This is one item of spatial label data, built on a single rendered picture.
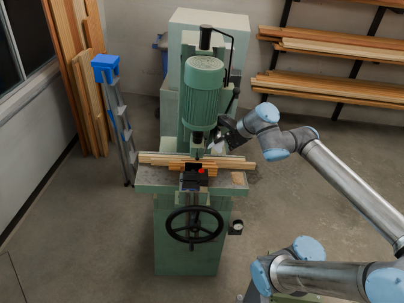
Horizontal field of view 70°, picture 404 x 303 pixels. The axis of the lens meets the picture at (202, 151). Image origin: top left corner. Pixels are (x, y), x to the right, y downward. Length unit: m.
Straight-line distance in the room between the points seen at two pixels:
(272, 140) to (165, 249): 1.15
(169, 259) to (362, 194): 1.38
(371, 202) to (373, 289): 0.26
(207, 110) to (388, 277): 0.90
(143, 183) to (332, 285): 0.96
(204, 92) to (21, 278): 1.79
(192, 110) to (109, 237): 1.43
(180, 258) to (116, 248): 0.56
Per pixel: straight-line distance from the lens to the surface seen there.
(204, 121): 1.37
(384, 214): 1.03
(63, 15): 2.73
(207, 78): 1.26
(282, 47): 3.31
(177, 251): 1.99
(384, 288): 0.90
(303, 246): 1.43
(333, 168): 1.09
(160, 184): 1.54
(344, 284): 1.01
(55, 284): 2.36
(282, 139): 1.11
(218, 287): 2.24
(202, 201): 1.47
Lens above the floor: 1.99
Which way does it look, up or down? 38 degrees down
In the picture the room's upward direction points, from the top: 7 degrees clockwise
